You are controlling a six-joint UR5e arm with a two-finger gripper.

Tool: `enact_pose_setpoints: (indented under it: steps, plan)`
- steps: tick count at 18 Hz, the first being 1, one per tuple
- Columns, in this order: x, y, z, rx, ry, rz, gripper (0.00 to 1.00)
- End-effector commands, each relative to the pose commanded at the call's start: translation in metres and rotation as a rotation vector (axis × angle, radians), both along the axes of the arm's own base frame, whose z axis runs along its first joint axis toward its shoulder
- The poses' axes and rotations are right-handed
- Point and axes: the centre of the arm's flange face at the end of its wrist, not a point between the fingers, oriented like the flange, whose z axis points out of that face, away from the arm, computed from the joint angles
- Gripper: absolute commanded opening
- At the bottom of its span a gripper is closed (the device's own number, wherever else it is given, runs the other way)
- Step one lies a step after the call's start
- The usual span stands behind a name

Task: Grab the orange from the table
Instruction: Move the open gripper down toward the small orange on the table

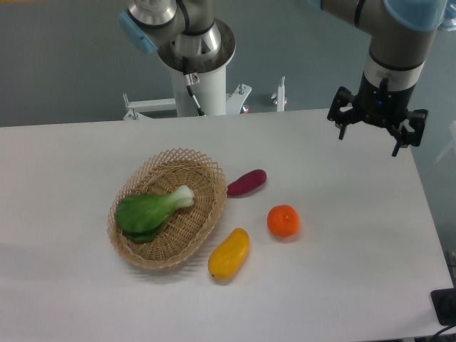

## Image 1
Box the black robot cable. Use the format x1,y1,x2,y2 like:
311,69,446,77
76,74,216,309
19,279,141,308
182,56,207,118

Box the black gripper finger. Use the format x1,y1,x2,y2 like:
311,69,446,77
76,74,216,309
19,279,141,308
388,109,428,157
327,86,361,140

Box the orange fruit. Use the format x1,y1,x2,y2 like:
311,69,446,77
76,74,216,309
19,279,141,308
266,204,300,238

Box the black device at edge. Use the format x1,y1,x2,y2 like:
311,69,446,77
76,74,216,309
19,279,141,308
430,288,455,326

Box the purple sweet potato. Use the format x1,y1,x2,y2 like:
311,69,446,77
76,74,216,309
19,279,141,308
227,169,267,197

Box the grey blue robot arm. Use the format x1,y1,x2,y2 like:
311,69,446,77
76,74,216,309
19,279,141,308
119,1,445,149

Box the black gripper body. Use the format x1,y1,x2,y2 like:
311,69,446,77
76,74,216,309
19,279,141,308
355,75,415,128

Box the woven bamboo basket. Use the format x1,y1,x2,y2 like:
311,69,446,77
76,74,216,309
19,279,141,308
108,148,229,270

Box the yellow mango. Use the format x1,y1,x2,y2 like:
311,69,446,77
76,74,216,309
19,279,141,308
207,227,250,281

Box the green bok choy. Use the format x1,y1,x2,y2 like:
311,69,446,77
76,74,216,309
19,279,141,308
115,185,195,244

